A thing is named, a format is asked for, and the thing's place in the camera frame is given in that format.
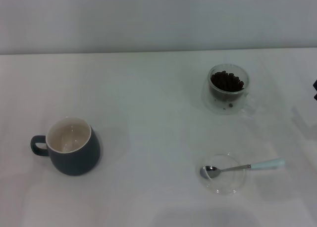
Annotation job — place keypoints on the dark blue ceramic mug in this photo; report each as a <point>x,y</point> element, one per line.
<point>74,160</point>

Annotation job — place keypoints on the double-wall glass cup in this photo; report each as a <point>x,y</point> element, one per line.
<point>244,75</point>

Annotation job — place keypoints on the clear glass saucer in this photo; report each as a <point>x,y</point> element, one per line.
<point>227,185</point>

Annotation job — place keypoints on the pile of coffee beans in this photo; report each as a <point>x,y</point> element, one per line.
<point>226,82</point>

